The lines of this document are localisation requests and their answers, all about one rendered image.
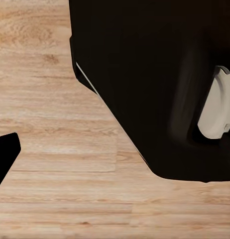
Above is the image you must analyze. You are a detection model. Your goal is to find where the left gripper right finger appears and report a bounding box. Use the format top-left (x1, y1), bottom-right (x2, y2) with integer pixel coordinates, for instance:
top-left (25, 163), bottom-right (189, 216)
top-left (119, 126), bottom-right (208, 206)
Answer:
top-left (219, 132), bottom-right (230, 165)

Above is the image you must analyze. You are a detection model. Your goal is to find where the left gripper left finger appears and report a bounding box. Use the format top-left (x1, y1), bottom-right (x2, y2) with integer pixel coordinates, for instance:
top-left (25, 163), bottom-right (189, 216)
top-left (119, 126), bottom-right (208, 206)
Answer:
top-left (0, 132), bottom-right (21, 184)

